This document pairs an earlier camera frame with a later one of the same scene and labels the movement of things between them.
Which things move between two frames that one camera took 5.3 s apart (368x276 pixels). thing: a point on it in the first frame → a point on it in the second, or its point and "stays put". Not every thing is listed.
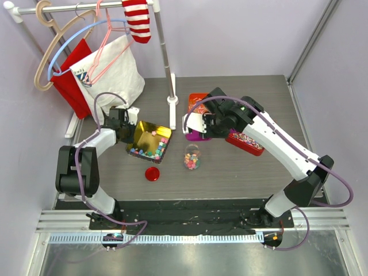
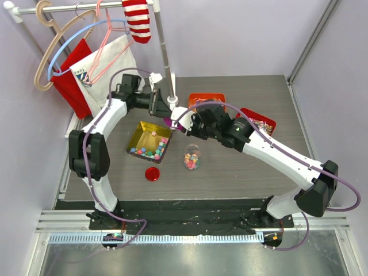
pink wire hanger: (131, 38) stays put
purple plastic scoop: (194, 136) → (168, 121)
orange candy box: (194, 98) stays put
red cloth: (65, 82) stays put
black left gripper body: (129, 132) → (142, 100)
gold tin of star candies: (150, 142) stays put
